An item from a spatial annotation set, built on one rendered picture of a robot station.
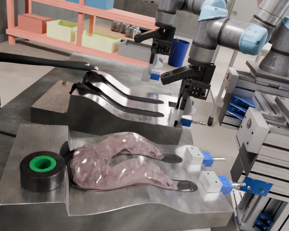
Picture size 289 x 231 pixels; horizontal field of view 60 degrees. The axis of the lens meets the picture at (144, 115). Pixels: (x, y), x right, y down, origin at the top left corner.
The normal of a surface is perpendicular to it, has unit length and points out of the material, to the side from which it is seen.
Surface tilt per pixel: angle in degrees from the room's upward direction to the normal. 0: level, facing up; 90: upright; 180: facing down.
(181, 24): 90
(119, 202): 16
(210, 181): 0
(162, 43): 90
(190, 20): 90
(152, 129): 90
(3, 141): 0
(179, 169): 0
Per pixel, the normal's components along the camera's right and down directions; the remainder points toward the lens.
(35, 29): -0.13, 0.44
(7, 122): 0.19, -0.87
